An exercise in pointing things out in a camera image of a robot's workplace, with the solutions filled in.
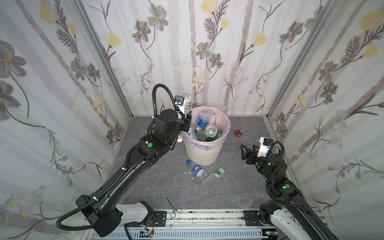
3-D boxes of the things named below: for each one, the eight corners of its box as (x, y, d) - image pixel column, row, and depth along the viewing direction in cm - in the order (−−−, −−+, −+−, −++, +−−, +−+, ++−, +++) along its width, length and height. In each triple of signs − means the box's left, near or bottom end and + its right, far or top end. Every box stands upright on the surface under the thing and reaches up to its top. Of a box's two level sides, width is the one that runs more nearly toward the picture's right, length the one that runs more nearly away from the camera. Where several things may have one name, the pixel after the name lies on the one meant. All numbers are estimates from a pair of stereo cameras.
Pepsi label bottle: (184, 167, 94) (184, 163, 90) (190, 161, 96) (190, 157, 92) (202, 182, 88) (202, 179, 83) (207, 176, 90) (208, 172, 86)
